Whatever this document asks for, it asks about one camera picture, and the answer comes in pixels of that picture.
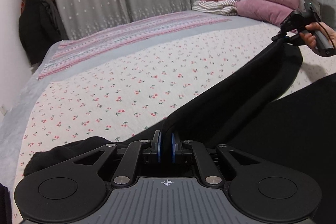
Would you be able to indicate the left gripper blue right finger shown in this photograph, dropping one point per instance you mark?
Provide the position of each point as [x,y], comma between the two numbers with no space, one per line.
[176,147]

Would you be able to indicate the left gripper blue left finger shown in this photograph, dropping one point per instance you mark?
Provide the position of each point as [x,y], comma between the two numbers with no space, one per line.
[156,145]

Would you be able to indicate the black pants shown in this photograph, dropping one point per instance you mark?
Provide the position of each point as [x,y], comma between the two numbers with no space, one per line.
[247,112]

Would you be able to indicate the person's right hand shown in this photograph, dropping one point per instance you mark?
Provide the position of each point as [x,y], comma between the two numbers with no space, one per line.
[311,40]

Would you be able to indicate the cherry print bed sheet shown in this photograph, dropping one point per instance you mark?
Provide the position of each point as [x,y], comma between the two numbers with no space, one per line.
[122,92]

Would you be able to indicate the striped folded cloth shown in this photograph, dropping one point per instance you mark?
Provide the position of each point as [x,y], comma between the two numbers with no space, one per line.
[225,8]

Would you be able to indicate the pink striped blanket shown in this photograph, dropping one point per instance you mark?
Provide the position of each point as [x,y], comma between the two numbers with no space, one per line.
[72,52]

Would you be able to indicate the black hanging jacket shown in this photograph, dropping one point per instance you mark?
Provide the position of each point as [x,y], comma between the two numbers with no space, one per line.
[40,27]

